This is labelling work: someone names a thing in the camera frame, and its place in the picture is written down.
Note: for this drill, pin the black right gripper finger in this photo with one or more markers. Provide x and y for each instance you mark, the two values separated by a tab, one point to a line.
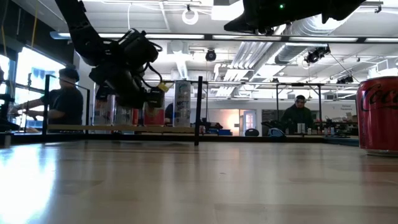
242	25

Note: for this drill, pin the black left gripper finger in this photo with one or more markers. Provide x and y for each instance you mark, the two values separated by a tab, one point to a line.
155	98

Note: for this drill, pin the pink sparkling water can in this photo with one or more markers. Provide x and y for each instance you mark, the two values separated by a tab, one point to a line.
154	119

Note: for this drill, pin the white Celsius Arctic Vibe can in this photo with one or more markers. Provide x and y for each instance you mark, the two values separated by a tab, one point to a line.
182	105

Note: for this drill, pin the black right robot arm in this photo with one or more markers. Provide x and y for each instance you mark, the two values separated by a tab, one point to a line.
326	7

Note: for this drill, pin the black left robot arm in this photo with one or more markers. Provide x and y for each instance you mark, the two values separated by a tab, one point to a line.
81	31

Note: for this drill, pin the person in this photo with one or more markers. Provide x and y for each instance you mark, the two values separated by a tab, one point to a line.
66	105
168	113
297	116

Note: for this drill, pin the overhead light bar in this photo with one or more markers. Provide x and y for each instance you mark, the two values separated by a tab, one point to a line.
206	36

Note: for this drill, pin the black round hanging fixture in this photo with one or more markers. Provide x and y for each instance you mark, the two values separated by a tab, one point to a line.
211	55

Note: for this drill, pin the black background device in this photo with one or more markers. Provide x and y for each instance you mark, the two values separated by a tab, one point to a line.
213	126

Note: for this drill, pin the black ceiling track lamp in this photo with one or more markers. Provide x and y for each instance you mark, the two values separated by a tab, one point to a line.
317	54

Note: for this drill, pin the blue storage bins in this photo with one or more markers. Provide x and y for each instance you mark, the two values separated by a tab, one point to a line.
224	132

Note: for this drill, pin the white door with window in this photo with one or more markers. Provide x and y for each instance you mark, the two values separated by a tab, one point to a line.
249	119

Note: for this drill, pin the small black track lamps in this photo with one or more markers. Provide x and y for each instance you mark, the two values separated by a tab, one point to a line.
345	79

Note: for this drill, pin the black round bag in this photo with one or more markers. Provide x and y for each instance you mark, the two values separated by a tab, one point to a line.
252	132

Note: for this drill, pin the white and blue helmet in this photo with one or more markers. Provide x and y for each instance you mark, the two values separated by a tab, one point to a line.
275	132

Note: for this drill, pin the dark far-table equipment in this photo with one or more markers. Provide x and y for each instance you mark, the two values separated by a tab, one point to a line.
335	129

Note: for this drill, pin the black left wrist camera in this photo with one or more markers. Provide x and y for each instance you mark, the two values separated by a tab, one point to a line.
140	46

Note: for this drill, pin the wooden shelf with black frame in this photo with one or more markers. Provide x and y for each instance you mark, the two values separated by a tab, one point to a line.
93	127

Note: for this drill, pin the black aluminium table frame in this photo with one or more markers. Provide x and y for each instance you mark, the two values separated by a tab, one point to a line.
217	138

